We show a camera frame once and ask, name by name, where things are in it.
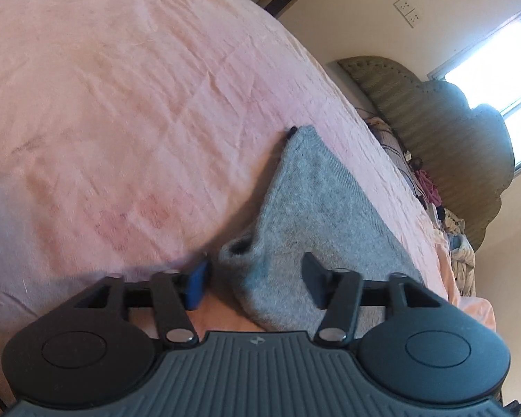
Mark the olive padded headboard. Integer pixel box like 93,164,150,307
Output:
338,55,515,249

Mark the white wall socket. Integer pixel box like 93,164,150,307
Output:
393,0,421,29

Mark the peach blanket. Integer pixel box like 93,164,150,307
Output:
434,230,496,340

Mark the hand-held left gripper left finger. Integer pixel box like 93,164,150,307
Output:
72,258,212,349

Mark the pile of light clothes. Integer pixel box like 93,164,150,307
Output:
434,205,477,297

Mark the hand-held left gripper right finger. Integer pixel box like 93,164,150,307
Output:
301,252,454,349

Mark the pink bed sheet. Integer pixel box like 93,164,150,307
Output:
0,0,454,404

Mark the window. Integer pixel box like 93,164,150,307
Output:
427,3,521,171

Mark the magenta garment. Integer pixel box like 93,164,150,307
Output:
414,169,442,208

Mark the grey sweater with navy sleeves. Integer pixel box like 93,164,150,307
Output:
218,125,427,334

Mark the striped grey pillow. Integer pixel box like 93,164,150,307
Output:
366,115,419,185

